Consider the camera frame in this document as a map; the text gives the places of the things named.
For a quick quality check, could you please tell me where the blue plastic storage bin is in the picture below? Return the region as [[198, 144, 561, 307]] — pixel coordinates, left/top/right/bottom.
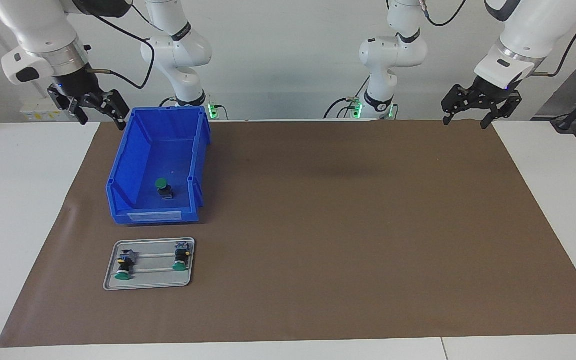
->
[[106, 106, 212, 226]]

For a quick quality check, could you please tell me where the white wall power strip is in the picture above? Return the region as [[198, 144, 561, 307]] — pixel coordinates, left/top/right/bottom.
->
[[20, 96, 76, 122]]

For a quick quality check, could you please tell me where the silver metal tray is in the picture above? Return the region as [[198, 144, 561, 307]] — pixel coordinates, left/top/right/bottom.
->
[[103, 237, 196, 291]]

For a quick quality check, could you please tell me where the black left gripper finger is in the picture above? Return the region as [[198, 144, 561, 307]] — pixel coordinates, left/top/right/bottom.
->
[[479, 90, 524, 130], [441, 83, 476, 126]]

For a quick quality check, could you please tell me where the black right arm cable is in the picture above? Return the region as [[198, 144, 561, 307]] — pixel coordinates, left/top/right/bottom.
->
[[65, 0, 156, 91]]

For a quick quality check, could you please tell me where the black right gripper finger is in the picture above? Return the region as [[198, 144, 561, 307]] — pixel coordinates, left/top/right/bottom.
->
[[47, 85, 90, 126], [93, 89, 131, 132]]

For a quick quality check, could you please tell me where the brown table mat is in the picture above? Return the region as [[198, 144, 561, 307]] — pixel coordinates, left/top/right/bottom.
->
[[0, 120, 576, 348]]

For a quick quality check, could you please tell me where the green push button switch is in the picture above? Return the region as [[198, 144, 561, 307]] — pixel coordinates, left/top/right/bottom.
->
[[114, 249, 139, 281], [154, 177, 175, 201], [172, 241, 192, 272]]

